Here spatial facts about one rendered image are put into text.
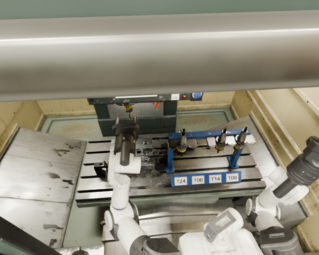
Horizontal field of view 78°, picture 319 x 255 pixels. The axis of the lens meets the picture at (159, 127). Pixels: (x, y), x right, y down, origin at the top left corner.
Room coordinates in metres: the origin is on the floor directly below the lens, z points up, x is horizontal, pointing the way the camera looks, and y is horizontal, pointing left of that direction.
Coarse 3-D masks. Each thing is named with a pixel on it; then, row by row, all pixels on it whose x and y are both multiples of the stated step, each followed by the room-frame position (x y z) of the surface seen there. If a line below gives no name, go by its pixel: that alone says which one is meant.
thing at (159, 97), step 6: (156, 96) 0.60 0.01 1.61; (162, 96) 0.60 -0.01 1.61; (168, 96) 0.61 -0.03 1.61; (180, 96) 0.61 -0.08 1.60; (90, 102) 0.59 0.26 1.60; (96, 102) 0.59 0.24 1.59; (102, 102) 0.59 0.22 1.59; (108, 102) 0.59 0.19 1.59; (114, 102) 0.59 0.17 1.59; (120, 102) 0.59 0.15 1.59; (126, 102) 0.60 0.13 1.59; (132, 102) 0.60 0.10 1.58; (138, 102) 0.60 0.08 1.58
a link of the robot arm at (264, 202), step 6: (264, 192) 0.38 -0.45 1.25; (252, 198) 0.39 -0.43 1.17; (258, 198) 0.39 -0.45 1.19; (264, 198) 0.36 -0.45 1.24; (270, 198) 0.35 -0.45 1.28; (258, 204) 0.36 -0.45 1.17; (264, 204) 0.35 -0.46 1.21; (270, 204) 0.34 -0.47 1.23; (276, 204) 0.34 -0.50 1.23; (258, 210) 0.34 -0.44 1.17; (264, 210) 0.34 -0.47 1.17; (270, 210) 0.34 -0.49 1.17
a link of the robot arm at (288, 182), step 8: (280, 168) 0.39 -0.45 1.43; (288, 168) 0.37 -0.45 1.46; (272, 176) 0.38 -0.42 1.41; (280, 176) 0.37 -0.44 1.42; (288, 176) 0.36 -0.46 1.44; (296, 176) 0.34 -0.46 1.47; (280, 184) 0.35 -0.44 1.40; (288, 184) 0.32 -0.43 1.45; (296, 184) 0.31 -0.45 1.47; (304, 184) 0.32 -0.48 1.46; (280, 192) 0.31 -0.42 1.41; (288, 192) 0.31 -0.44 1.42; (296, 192) 0.31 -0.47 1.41
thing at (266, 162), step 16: (224, 128) 1.24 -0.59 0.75; (240, 128) 1.19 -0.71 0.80; (256, 128) 1.14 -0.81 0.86; (256, 144) 0.99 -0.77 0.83; (256, 160) 0.85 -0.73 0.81; (272, 160) 0.82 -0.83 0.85; (240, 208) 0.53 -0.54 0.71; (288, 208) 0.48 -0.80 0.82; (304, 208) 0.46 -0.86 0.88; (288, 224) 0.41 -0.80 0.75
